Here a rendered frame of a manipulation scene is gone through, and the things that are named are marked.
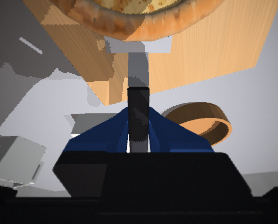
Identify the pizza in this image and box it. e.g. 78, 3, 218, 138
49, 0, 225, 42

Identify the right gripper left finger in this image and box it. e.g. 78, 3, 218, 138
61, 107, 129, 154

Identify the light wood cutting board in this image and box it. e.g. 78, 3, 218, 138
22, 0, 278, 106

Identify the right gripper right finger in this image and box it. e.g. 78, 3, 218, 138
148, 107, 214, 152

